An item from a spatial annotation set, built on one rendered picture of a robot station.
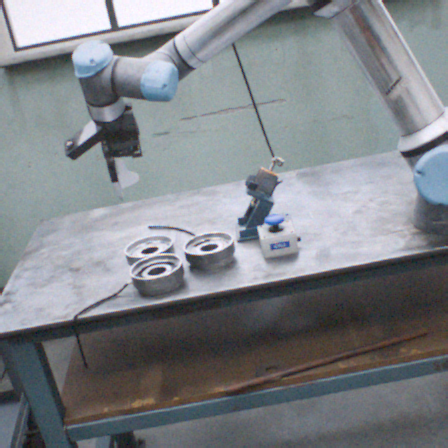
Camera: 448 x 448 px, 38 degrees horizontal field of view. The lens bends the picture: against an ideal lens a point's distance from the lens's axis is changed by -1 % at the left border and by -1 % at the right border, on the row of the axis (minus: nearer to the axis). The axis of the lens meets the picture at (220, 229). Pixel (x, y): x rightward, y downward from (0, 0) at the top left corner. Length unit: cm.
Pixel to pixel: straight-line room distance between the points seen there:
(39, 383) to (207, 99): 178
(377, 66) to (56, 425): 95
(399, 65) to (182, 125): 187
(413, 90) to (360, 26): 14
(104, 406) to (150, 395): 10
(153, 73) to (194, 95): 165
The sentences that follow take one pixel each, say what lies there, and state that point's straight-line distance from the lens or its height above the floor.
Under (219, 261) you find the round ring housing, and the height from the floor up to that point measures 82.
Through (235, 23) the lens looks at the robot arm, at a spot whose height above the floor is 125.
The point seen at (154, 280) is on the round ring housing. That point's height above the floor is 84.
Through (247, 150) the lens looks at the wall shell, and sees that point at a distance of 295.
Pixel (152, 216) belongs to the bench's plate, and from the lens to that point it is 166.
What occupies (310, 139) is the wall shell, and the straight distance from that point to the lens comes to 298.
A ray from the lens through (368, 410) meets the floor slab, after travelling 215.
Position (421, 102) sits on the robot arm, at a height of 109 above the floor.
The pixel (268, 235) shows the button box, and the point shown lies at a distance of 131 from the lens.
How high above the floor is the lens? 138
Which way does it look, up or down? 23 degrees down
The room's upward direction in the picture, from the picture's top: 11 degrees counter-clockwise
